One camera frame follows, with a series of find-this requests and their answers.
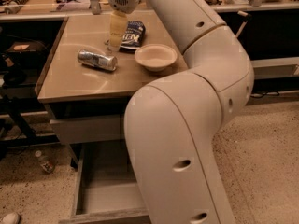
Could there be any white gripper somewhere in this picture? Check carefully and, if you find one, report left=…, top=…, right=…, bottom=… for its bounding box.
left=108, top=0, right=140, bottom=51

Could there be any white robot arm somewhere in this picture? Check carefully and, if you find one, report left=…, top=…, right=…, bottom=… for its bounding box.
left=124, top=0, right=254, bottom=224

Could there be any grey upper drawer front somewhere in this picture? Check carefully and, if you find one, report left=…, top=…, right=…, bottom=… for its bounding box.
left=50, top=115, right=123, bottom=145

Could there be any blue kettle chips bag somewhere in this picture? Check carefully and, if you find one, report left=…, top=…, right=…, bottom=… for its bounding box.
left=121, top=21, right=146, bottom=50

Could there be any white bowl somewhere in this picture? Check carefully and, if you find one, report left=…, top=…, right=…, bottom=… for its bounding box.
left=135, top=44, right=178, bottom=72

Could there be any open grey lower drawer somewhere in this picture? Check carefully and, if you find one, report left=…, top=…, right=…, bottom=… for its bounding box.
left=59, top=140, right=151, bottom=224

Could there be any white object on floor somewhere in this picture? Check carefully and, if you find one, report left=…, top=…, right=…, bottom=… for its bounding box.
left=0, top=213, right=21, bottom=224

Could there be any grey drawer cabinet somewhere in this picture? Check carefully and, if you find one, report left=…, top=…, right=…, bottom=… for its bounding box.
left=36, top=12, right=187, bottom=162

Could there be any black bag on shelf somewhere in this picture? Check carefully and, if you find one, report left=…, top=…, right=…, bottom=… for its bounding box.
left=5, top=41, right=48, bottom=69

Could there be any black stand frame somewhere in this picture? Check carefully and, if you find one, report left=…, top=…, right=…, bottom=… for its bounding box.
left=1, top=95, right=58, bottom=147

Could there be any black cable on floor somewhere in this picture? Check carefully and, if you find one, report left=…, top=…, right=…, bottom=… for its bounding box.
left=250, top=91, right=280, bottom=99

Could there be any plastic bottle on floor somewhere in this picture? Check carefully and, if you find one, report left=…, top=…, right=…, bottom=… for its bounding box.
left=35, top=150, right=55, bottom=174

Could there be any silver red bull can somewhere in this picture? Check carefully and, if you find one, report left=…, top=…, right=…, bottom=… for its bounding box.
left=78, top=49, right=118, bottom=72

